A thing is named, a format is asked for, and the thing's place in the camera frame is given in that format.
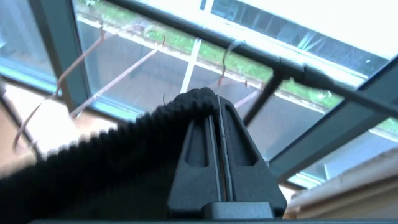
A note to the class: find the black clothes rack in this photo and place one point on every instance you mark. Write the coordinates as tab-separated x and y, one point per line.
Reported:
292	68

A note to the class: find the window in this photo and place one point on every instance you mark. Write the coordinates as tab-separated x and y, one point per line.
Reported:
62	46

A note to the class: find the beige curtain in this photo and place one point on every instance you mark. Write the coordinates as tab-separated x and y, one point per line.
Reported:
357	186

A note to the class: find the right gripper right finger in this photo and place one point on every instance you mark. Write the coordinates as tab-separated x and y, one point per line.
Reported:
255	186

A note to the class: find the black garment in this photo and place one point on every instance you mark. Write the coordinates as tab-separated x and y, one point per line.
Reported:
109	174

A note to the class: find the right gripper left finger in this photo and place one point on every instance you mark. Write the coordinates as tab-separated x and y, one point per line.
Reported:
192	186

